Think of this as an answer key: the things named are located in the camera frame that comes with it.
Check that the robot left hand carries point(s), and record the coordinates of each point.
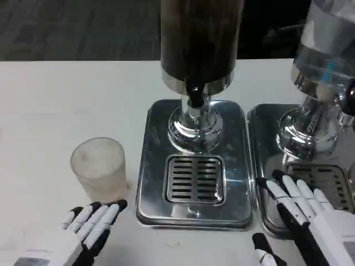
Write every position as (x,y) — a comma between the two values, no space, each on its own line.
(91,221)

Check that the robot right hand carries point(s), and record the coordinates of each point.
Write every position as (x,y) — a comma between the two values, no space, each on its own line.
(319,221)

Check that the clear ribbed glass cup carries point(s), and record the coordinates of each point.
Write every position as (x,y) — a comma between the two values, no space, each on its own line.
(98,169)

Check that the steel drip tray base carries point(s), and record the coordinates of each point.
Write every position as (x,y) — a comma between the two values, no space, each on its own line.
(263,133)
(155,177)

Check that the chrome dispenser tap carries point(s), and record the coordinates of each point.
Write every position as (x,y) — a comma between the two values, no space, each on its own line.
(350,102)

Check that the clear empty drink dispenser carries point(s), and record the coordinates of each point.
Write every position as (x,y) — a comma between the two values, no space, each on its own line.
(319,63)

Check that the black dispenser tap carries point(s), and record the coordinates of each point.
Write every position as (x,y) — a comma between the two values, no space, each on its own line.
(195,94)

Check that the dark drink dispenser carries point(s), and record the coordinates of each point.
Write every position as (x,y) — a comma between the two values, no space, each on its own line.
(198,41)

